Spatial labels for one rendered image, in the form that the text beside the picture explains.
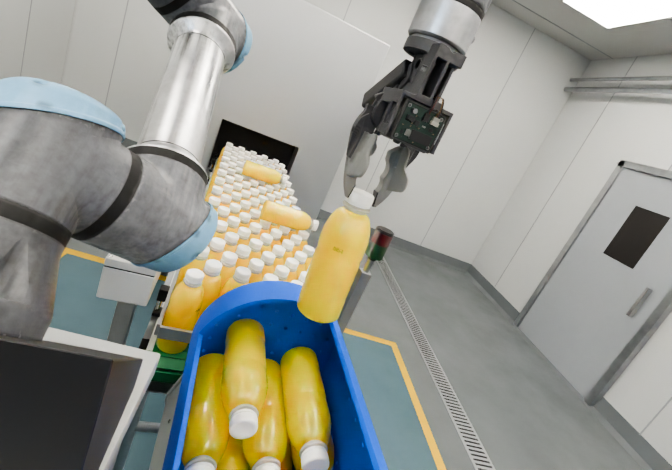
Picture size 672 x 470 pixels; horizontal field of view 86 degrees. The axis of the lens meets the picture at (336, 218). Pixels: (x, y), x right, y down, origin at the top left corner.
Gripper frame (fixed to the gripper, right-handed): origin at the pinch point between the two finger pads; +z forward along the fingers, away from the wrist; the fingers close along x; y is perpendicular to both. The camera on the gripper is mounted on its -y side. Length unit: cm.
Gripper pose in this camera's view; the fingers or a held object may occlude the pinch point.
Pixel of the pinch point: (362, 191)
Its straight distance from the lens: 51.7
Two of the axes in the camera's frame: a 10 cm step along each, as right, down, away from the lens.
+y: 2.2, 3.8, -9.0
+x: 9.0, 2.9, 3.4
